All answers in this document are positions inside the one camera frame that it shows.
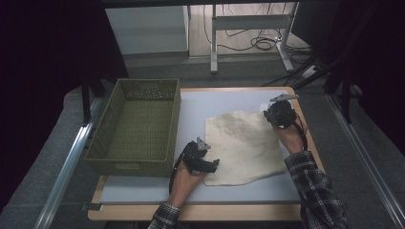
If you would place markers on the green plastic basket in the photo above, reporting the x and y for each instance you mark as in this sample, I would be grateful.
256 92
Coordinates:
140 133

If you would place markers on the aluminium rail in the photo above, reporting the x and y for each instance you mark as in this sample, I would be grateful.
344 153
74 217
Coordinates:
68 168
366 159

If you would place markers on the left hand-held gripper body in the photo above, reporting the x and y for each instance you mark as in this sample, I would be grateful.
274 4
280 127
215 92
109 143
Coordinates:
196 159

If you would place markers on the cream cloth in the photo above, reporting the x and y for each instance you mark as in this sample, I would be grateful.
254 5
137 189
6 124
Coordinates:
245 149

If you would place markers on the white metal desk frame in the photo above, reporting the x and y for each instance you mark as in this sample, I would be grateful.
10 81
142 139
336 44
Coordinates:
251 22

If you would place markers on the white cabinet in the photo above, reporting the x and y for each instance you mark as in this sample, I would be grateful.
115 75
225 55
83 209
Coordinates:
146 30

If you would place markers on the person's left hand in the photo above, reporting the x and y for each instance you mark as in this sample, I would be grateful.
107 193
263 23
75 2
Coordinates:
183 186

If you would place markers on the white power strip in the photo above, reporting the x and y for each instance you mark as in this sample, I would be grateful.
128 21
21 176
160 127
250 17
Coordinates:
308 72

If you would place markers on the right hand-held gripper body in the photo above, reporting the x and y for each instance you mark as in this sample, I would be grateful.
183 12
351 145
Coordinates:
281 114

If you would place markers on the person's right hand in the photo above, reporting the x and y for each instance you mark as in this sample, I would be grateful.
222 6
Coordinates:
293 138

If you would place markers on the black stand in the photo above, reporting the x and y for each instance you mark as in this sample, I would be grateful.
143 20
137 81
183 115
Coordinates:
85 101
345 95

